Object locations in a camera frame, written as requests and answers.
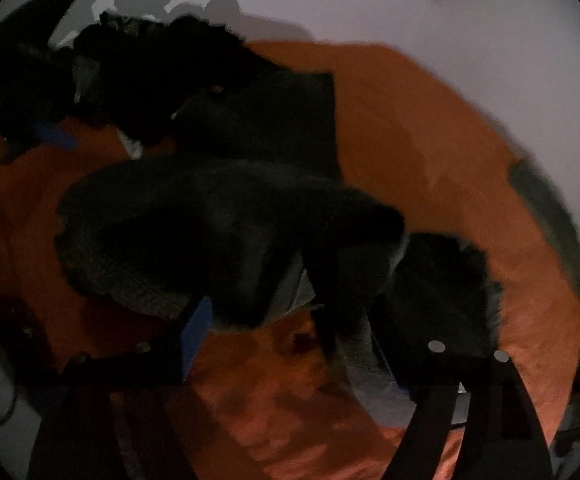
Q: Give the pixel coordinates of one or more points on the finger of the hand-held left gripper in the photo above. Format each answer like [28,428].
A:
[54,137]

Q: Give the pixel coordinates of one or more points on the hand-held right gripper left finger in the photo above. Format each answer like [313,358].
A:
[197,340]

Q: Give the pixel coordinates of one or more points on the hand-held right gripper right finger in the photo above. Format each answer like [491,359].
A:
[420,370]

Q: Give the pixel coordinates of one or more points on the dark grey jeans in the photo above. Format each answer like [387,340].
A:
[219,220]

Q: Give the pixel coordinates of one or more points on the dark green cloth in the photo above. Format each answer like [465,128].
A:
[550,215]

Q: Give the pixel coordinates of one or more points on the black flat object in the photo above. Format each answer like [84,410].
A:
[34,15]

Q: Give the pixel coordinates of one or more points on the folded dark garment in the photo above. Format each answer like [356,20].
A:
[270,120]

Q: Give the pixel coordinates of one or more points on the orange fuzzy blanket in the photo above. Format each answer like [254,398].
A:
[420,135]

